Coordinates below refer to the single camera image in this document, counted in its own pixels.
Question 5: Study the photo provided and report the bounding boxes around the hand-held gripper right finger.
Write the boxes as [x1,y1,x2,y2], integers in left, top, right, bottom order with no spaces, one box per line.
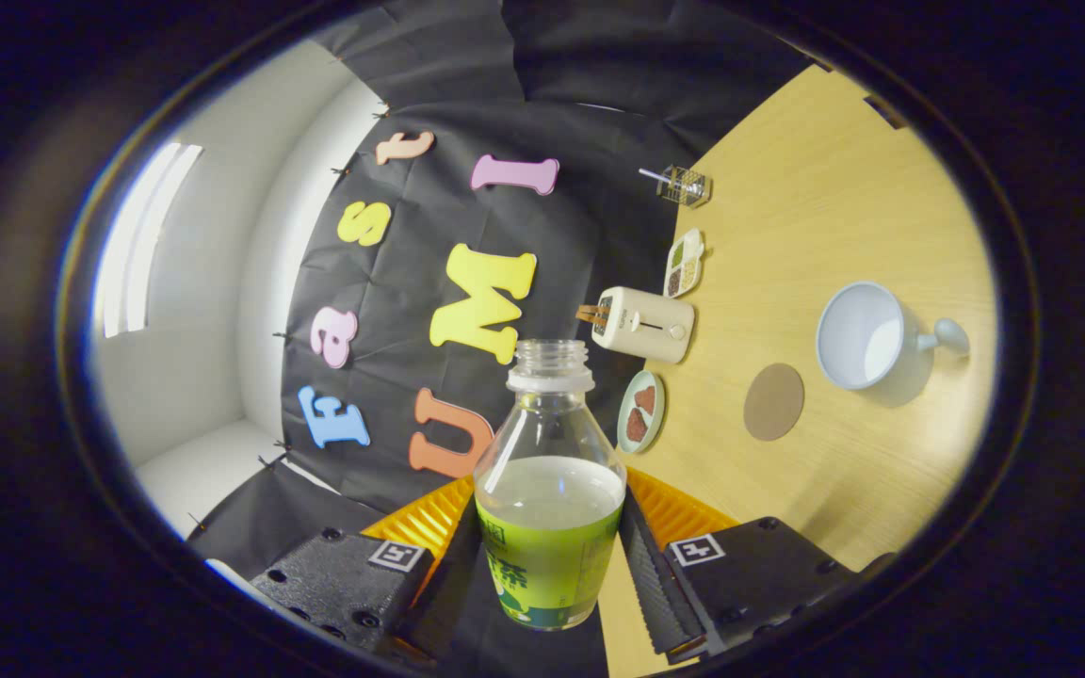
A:
[618,468,897,665]

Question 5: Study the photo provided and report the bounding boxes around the wooden table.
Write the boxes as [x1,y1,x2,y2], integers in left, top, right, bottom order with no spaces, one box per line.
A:
[599,64,1000,678]

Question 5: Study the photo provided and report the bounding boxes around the pale green plate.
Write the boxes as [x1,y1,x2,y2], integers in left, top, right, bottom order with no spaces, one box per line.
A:
[617,369,666,455]

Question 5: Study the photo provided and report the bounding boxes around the white divided tray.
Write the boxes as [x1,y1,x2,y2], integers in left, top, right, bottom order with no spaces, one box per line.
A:
[662,228,705,299]

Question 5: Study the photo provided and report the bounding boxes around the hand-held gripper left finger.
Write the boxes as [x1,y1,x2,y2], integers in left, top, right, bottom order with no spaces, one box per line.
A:
[249,474,487,671]

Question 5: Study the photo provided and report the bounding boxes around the cream toaster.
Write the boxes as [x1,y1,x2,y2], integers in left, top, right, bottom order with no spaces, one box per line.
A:
[590,286,696,365]

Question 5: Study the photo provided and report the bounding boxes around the white straw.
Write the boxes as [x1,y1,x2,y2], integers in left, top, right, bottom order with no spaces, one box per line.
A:
[639,167,702,195]

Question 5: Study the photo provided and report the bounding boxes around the ceiling light panel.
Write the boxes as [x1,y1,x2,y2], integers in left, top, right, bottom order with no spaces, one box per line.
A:
[93,141,204,338]

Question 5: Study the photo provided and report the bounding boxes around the round brown coaster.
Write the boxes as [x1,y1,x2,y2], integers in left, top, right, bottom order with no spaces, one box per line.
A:
[743,363,806,443]

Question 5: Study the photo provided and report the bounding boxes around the clear juice bottle green label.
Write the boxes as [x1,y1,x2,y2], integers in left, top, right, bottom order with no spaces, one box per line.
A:
[473,339,628,632]

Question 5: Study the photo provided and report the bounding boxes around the pale grey cup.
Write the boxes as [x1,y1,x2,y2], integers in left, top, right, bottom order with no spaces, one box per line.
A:
[816,281,971,392]

